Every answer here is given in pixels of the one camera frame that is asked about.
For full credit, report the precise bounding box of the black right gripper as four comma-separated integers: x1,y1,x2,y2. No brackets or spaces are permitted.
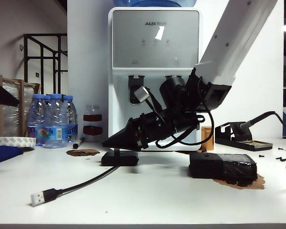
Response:
102,110,182,151

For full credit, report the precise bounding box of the black sponge block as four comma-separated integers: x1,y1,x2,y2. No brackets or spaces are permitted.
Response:
188,152,257,181

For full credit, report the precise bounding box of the black USB hub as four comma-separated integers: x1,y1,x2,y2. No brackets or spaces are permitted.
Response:
101,152,138,167

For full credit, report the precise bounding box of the clear jar with red bands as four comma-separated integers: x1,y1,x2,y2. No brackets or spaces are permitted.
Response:
82,104,103,143

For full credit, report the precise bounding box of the black marker pen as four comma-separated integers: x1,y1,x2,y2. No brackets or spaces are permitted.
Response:
72,137,84,149

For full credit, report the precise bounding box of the clear plastic water bottle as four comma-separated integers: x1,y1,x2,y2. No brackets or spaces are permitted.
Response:
27,94,50,146
45,94,69,149
63,95,79,143

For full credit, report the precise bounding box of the gold metal cylinder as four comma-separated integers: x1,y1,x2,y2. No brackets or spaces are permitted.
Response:
200,126,215,151

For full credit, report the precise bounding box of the white AUX water dispenser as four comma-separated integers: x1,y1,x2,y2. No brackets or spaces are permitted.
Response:
107,7,201,152

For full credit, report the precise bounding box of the white tape roll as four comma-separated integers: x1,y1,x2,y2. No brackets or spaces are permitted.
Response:
0,137,37,148

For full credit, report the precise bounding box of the black metal stair railing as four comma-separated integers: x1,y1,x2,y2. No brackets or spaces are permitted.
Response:
23,34,68,95

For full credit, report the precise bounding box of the black soldering iron stand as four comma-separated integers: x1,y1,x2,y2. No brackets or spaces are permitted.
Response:
215,122,273,152

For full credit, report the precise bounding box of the blue water jug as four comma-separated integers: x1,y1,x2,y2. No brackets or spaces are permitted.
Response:
113,0,197,8

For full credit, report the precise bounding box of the blue cloth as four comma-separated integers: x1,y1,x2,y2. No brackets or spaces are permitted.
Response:
0,146,24,167

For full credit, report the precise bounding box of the large brown cork mat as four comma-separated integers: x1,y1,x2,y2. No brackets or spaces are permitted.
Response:
211,173,266,190

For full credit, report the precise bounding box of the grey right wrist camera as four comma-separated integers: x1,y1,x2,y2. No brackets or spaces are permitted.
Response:
133,85,151,104

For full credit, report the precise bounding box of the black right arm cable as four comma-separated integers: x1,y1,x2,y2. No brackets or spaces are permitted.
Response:
155,76,215,149

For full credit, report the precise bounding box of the black USB hub cable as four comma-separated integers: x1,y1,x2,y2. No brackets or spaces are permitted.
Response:
30,166,120,207

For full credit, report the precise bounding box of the wooden frame with plastic wrap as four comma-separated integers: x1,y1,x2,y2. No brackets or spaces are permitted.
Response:
0,73,41,138

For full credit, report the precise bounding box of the black soldering iron with cable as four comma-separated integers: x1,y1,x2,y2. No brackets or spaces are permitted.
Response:
237,111,286,137

